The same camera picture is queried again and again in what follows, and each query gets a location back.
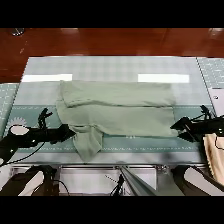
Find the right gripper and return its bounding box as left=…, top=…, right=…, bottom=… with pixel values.
left=170, top=116, right=203, bottom=144

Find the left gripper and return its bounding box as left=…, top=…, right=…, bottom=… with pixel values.
left=49, top=123, right=77, bottom=145

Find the pale green T-shirt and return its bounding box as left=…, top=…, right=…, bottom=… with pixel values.
left=54, top=79, right=180, bottom=162

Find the beige garment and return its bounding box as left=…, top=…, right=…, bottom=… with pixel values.
left=202, top=132, right=224, bottom=183

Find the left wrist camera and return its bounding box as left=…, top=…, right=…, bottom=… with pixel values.
left=37, top=107, right=54, bottom=130

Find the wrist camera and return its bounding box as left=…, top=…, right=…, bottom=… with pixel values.
left=199, top=104, right=215, bottom=121
left=37, top=107, right=54, bottom=130

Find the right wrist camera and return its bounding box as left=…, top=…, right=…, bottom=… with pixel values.
left=199, top=104, right=215, bottom=121

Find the black cable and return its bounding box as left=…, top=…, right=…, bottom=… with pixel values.
left=109, top=173, right=126, bottom=197
left=2, top=141, right=47, bottom=166

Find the silver frame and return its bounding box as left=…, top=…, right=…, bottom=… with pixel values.
left=0, top=162, right=224, bottom=197

